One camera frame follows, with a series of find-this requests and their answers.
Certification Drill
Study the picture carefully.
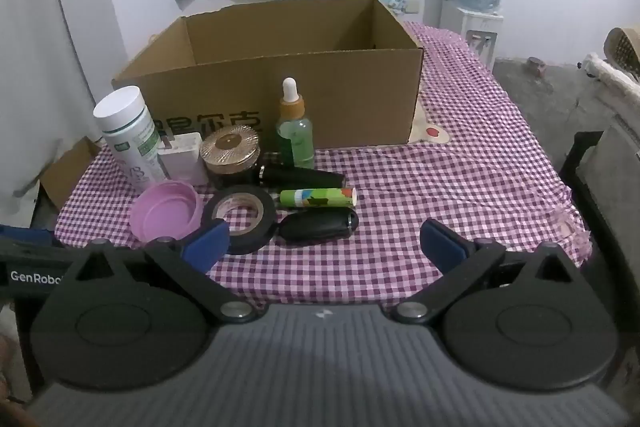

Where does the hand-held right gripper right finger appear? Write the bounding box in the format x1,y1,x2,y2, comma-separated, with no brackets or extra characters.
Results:
392,218,583,325

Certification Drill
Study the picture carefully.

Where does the pink plastic bowl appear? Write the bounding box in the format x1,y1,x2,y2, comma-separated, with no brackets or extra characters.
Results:
129,181,205,244

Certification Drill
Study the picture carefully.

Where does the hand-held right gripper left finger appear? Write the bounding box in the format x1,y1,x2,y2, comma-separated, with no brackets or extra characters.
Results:
62,218,253,325

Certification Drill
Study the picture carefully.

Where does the black tape roll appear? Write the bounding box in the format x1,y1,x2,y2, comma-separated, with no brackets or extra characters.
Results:
202,185,278,256

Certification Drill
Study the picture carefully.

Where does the beige patterned slipper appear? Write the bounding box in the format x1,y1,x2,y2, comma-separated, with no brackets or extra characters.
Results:
602,27,640,80

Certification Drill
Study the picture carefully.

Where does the black key case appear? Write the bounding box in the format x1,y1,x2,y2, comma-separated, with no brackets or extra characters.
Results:
276,210,360,247

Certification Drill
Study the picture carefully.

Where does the green tube with white cap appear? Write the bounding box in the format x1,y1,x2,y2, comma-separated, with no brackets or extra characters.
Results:
279,186,357,210

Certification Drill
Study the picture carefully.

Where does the white charger plug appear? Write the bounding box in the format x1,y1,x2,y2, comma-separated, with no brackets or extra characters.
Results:
158,131,209,186

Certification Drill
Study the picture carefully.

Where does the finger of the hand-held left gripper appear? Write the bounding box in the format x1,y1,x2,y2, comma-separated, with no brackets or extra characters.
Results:
0,224,55,249

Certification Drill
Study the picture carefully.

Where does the black chair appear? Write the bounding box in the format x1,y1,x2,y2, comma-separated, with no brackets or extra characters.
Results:
557,109,640,403

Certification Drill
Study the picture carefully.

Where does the white bottle with green label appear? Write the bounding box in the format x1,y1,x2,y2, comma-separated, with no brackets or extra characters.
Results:
93,86,170,194

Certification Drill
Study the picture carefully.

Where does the green dropper bottle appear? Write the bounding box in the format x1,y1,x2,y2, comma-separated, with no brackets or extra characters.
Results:
276,77,316,171

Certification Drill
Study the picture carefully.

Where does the dark jar with gold lid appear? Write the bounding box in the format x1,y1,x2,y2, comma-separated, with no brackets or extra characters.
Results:
200,125,262,188

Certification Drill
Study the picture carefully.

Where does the brown cardboard box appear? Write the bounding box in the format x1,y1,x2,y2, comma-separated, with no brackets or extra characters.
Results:
111,0,426,160

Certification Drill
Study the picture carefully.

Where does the white water dispenser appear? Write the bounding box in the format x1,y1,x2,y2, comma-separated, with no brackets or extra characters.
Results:
440,0,505,68

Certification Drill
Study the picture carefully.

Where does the purple checked tablecloth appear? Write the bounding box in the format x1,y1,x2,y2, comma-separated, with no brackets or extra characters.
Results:
54,21,593,308

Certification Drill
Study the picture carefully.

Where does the white fluffy cloth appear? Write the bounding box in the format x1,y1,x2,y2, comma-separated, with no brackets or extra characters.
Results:
580,52,640,100

